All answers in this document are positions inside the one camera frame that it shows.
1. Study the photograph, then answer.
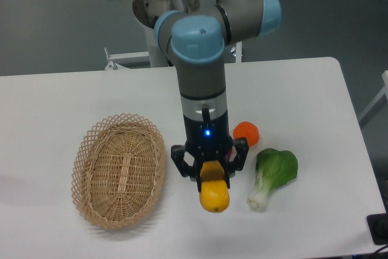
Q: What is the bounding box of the woven wicker basket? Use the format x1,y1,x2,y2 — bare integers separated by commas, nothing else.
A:
71,113,166,229

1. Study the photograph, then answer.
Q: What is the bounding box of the black device at table edge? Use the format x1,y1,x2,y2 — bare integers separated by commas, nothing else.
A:
366,213,387,245

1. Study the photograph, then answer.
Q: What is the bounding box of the orange tangerine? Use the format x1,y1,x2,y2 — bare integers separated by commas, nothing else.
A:
233,121,260,147

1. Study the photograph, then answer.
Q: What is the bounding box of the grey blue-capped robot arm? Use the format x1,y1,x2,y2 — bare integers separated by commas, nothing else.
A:
133,0,281,187

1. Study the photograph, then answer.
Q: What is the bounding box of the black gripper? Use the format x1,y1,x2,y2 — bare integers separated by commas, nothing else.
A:
171,111,249,192

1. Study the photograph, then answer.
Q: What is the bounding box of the purple sweet potato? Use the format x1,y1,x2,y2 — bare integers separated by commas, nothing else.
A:
227,147,236,161

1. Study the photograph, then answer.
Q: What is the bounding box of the green bok choy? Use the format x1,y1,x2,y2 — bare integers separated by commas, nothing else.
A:
247,148,298,210

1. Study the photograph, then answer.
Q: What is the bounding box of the white frame at right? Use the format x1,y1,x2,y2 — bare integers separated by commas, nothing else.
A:
358,70,387,129

